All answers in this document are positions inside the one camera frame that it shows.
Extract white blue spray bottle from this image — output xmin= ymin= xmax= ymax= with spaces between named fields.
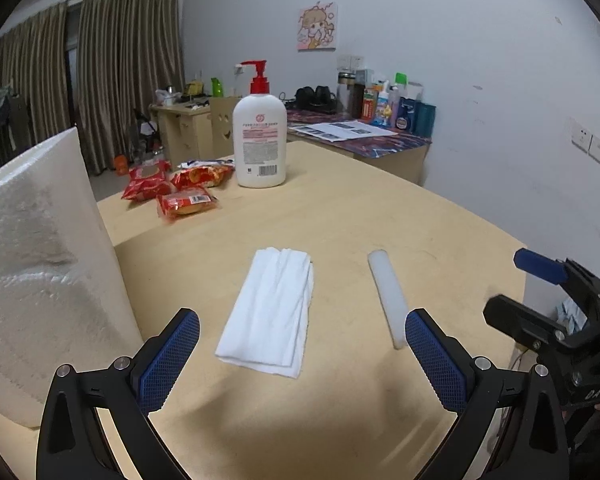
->
xmin=372 ymin=80 xmax=398 ymax=127

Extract printed paper sheets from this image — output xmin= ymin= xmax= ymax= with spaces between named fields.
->
xmin=291 ymin=120 xmax=396 ymax=141

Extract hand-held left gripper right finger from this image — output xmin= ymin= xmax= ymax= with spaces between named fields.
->
xmin=405 ymin=308 xmax=571 ymax=480

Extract brown curtain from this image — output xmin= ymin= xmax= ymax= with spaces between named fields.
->
xmin=76 ymin=0 xmax=186 ymax=176
xmin=0 ymin=2 xmax=73 ymax=166

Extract white blue snack packet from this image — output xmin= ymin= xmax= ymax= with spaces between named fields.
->
xmin=177 ymin=159 xmax=236 ymax=169

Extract cartoon wall poster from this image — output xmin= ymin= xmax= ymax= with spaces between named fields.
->
xmin=296 ymin=1 xmax=339 ymax=52

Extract orange carton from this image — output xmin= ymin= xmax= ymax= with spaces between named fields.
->
xmin=362 ymin=87 xmax=381 ymax=122

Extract white lotion pump bottle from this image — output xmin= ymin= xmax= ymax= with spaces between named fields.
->
xmin=231 ymin=60 xmax=287 ymax=189

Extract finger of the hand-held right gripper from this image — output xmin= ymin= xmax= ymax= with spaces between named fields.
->
xmin=482 ymin=294 xmax=574 ymax=357
xmin=513 ymin=248 xmax=600 ymax=322

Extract white towel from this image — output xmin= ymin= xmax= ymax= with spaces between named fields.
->
xmin=215 ymin=246 xmax=315 ymax=379

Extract green capped white bottle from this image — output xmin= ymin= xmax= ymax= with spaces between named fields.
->
xmin=392 ymin=72 xmax=409 ymax=111

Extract black folding rack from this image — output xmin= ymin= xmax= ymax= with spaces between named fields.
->
xmin=131 ymin=107 xmax=162 ymax=153

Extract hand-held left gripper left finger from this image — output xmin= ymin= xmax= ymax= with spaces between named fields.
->
xmin=36 ymin=307 xmax=201 ymax=480

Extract dark steel thermos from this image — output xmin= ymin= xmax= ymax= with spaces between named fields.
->
xmin=337 ymin=72 xmax=365 ymax=120

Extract wooden chair smiley cutout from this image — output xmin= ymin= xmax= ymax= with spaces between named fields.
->
xmin=209 ymin=96 xmax=243 ymax=158

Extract dark blue round bottle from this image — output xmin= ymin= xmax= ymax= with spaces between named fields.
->
xmin=396 ymin=97 xmax=416 ymax=133

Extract white double wall socket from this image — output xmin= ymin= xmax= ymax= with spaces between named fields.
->
xmin=570 ymin=117 xmax=600 ymax=165

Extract teal cup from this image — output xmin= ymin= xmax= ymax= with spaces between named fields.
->
xmin=414 ymin=101 xmax=437 ymax=136

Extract white plastic tube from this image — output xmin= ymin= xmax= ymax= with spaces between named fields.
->
xmin=368 ymin=250 xmax=410 ymax=350

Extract light wooden desk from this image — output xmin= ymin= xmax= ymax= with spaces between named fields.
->
xmin=149 ymin=101 xmax=216 ymax=166

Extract white foam box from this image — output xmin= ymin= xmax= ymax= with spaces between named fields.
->
xmin=0 ymin=126 xmax=143 ymax=428

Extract desk with patterned cloth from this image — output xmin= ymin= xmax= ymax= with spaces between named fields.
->
xmin=285 ymin=110 xmax=432 ymax=186

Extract dark hanging clothes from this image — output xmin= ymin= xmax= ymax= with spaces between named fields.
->
xmin=0 ymin=87 xmax=32 ymax=161

